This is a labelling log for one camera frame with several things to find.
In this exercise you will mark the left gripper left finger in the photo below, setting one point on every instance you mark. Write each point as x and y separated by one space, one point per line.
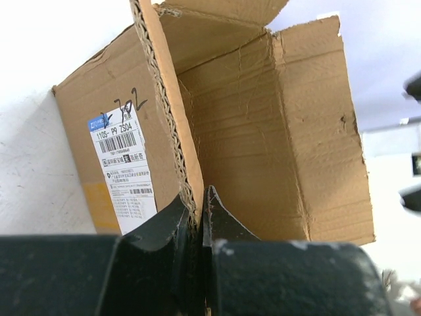
141 273

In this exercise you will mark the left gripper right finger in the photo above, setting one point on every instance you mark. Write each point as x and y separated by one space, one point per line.
248 276

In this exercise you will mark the brown cardboard express box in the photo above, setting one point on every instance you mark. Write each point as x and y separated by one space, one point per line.
202 93

